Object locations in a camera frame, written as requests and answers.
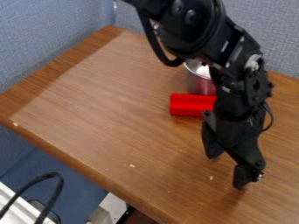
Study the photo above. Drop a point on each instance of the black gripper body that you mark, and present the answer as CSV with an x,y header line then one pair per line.
x,y
238,136

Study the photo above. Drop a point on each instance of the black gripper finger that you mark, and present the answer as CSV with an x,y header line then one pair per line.
x,y
213,147
243,176

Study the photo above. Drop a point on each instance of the red plastic block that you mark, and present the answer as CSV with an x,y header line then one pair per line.
x,y
190,104

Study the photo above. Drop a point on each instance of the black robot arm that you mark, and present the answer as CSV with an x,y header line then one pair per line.
x,y
194,30

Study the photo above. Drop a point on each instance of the metal pot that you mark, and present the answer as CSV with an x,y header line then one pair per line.
x,y
199,84

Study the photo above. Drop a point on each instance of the white table frame part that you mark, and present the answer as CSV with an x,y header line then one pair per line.
x,y
110,211

